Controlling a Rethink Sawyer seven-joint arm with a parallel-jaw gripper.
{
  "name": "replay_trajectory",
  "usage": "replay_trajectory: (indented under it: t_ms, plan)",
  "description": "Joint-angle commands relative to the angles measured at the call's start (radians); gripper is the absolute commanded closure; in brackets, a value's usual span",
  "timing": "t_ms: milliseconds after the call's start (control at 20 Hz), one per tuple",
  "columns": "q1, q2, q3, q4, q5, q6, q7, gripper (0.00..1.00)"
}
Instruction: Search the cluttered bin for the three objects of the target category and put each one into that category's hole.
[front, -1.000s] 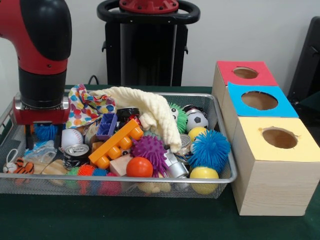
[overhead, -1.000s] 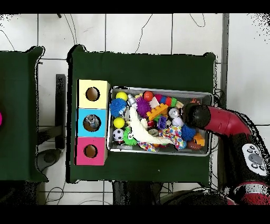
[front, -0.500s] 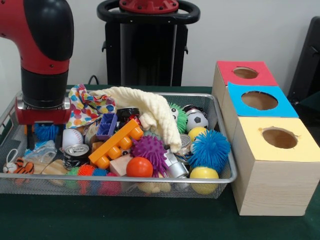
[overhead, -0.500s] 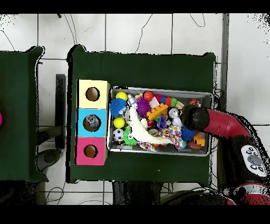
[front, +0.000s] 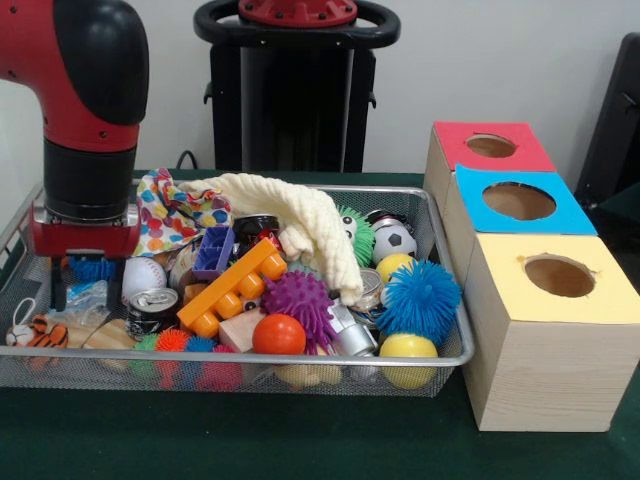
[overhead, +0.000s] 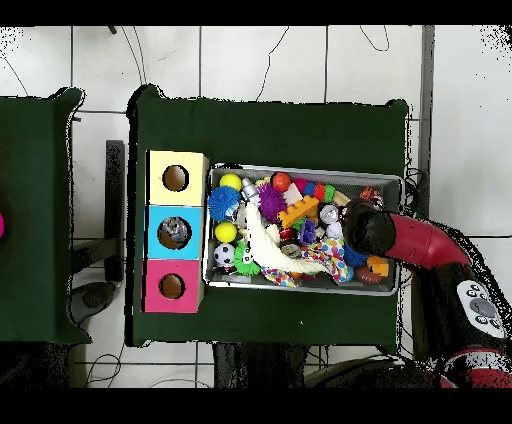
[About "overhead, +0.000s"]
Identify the cream knitted cloth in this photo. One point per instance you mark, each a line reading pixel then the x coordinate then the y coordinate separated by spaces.
pixel 264 244

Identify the orange toy building block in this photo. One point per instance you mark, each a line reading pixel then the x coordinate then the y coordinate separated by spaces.
pixel 298 211
pixel 378 266

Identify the colourful patterned cloth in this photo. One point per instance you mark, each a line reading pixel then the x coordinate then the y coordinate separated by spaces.
pixel 328 258

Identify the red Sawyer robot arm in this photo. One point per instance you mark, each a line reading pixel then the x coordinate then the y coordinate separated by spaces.
pixel 416 244

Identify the shallow clear mesh bin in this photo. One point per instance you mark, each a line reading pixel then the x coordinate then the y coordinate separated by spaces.
pixel 240 282

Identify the wooden box with three holes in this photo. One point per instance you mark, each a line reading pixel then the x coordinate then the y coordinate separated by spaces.
pixel 160 272

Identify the purple spiky ball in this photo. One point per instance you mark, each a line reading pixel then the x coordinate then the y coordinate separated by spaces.
pixel 272 202

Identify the large blue spiky ball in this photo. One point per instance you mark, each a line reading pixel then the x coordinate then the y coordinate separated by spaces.
pixel 223 203

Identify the yellow ball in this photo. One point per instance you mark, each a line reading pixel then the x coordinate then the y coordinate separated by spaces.
pixel 226 232
pixel 230 181

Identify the orange ball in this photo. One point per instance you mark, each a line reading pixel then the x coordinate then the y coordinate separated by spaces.
pixel 281 181

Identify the small soccer ball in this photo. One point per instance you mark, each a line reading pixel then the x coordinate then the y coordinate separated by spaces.
pixel 224 254

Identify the purple toy building block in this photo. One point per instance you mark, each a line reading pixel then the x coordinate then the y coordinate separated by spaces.
pixel 308 232

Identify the dark green table cloth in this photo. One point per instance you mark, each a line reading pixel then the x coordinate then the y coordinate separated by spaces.
pixel 36 224
pixel 280 128

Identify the pink round object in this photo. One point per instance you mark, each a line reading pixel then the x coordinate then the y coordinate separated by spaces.
pixel 2 226

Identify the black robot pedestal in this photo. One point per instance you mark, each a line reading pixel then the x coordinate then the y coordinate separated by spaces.
pixel 256 368

